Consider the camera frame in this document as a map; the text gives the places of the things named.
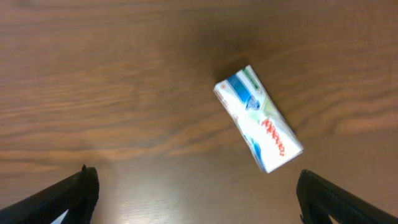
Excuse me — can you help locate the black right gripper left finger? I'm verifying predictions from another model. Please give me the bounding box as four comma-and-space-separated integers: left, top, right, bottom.
1, 166, 100, 223

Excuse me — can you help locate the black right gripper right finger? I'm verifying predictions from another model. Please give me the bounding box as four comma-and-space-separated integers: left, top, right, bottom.
296, 169, 397, 224

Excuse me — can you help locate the white Panadol box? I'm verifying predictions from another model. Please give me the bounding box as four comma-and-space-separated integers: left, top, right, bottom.
213, 65, 303, 173

